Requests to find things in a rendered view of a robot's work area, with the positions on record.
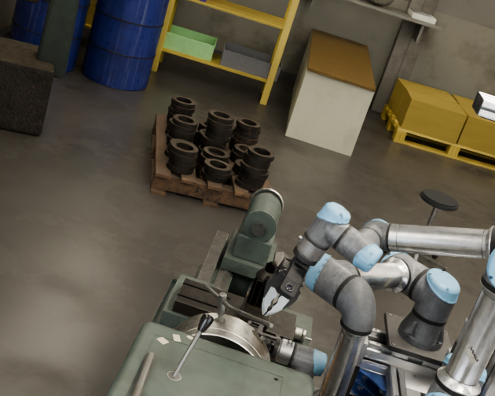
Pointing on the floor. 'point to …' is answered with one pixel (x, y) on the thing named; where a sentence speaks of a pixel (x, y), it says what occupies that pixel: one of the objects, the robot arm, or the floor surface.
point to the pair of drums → (104, 38)
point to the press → (27, 71)
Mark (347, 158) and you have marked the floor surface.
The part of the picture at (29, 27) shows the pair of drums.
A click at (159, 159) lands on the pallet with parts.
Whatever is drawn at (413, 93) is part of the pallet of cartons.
